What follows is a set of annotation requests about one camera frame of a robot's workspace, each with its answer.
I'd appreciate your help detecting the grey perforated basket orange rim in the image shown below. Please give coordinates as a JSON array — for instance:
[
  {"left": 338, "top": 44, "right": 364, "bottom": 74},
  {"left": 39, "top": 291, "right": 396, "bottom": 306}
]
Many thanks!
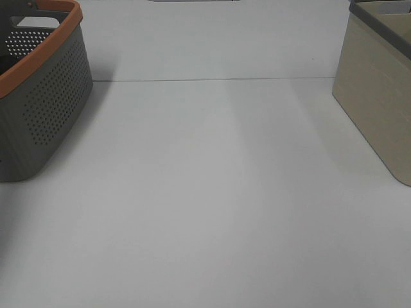
[{"left": 1, "top": 1, "right": 92, "bottom": 183}]

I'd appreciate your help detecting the beige bin grey rim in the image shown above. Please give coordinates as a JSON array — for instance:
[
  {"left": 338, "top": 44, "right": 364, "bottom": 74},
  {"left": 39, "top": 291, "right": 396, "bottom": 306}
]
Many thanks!
[{"left": 332, "top": 1, "right": 410, "bottom": 185}]

